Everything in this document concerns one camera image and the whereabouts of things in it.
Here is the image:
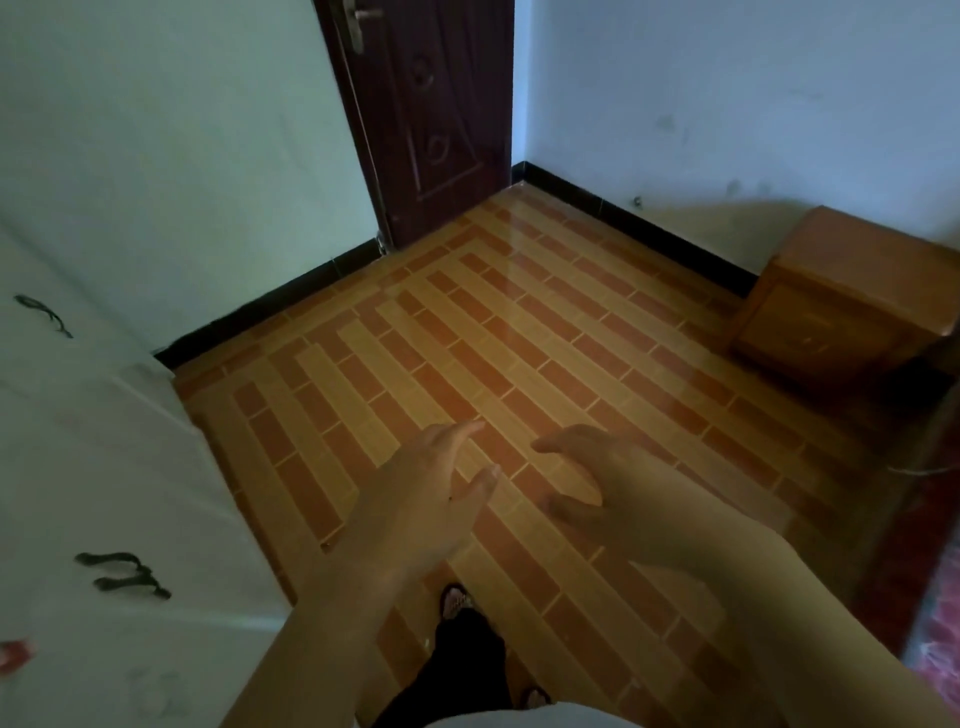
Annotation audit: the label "dark brown room door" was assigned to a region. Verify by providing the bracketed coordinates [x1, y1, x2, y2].
[313, 0, 515, 253]

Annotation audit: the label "thin white floor cord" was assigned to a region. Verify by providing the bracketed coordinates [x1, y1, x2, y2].
[888, 458, 960, 478]

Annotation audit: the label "silver door handle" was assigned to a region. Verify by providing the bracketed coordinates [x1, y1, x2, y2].
[329, 0, 385, 55]

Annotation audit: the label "person's right hand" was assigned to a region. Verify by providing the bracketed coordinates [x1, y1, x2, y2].
[530, 423, 789, 571]

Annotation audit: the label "person's right forearm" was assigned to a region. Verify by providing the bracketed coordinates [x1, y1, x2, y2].
[704, 517, 960, 728]

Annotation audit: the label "white cabinet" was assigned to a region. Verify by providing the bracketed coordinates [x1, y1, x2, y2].
[0, 202, 294, 728]

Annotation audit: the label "person's white shirt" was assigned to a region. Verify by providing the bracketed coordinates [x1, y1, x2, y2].
[479, 701, 639, 728]

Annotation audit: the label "person's left forearm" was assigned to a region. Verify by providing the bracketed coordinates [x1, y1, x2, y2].
[221, 558, 436, 728]

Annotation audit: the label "red floral mattress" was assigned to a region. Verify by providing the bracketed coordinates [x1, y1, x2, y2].
[899, 517, 960, 691]

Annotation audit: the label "wooden nightstand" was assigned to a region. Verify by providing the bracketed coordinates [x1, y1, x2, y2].
[728, 206, 960, 391]

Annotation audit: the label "person's black trousers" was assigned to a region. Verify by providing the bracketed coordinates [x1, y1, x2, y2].
[371, 607, 526, 728]

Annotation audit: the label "person's left hand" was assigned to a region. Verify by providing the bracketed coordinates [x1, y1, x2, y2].
[329, 419, 502, 586]

